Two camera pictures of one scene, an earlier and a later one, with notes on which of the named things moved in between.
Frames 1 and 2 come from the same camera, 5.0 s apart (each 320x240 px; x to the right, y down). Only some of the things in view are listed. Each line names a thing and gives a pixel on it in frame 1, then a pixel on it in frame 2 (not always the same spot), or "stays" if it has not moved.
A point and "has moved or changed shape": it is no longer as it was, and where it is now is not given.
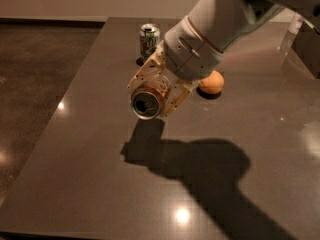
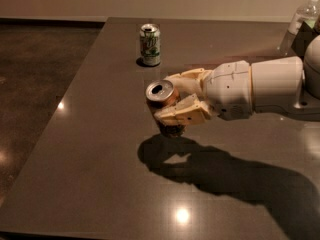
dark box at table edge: (306, 46) stays
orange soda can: (149, 96) has moved or changed shape
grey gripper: (187, 52) → (229, 88)
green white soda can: (150, 37) stays
